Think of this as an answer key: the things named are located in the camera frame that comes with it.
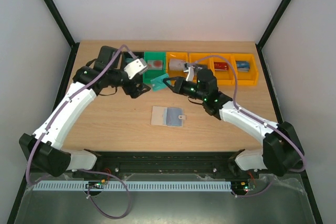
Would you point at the white slotted cable duct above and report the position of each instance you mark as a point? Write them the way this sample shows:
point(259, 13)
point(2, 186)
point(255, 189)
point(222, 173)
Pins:
point(138, 186)

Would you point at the beige leather card holder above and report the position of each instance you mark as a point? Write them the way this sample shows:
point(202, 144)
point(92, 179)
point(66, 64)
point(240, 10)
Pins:
point(157, 116)

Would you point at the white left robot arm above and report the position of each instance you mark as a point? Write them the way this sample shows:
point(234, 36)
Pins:
point(112, 68)

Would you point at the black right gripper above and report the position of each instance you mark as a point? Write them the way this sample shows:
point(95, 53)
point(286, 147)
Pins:
point(178, 85)

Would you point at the black frame post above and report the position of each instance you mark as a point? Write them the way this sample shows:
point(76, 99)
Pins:
point(61, 24)
point(273, 23)

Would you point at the blue card in bin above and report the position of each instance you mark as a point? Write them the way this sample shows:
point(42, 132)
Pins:
point(243, 66)

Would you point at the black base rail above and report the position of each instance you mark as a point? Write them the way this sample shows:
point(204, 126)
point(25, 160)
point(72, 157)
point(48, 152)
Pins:
point(217, 165)

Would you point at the red card in bin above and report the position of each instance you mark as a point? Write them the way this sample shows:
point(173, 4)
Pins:
point(220, 66)

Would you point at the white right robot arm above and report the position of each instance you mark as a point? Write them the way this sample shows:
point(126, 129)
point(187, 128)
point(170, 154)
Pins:
point(280, 150)

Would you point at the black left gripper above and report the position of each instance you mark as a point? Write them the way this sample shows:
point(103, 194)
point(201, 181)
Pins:
point(129, 90)

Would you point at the grey cards in bin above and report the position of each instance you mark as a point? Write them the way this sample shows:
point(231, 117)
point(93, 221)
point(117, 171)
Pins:
point(202, 65)

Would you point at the white card in yellow bin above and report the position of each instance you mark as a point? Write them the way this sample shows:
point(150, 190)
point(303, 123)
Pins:
point(176, 65)

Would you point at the black frame post right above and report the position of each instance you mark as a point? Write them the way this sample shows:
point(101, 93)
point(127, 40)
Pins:
point(273, 23)

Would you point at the teal credit card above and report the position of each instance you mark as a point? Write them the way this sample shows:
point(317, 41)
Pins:
point(157, 83)

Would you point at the red white card green bin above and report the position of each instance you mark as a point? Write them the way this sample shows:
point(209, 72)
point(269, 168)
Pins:
point(155, 64)

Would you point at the green storage bin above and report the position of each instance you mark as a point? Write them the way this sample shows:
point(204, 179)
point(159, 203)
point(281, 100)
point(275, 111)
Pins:
point(151, 74)

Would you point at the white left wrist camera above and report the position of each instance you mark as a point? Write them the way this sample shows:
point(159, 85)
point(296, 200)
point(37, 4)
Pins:
point(138, 66)

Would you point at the black storage bin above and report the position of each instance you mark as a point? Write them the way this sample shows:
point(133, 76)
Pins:
point(127, 58)

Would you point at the black frame post left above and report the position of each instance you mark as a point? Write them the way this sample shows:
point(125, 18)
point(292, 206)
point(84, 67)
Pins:
point(61, 24)

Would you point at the blue cards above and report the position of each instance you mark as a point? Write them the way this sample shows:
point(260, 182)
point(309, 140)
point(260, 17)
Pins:
point(173, 117)

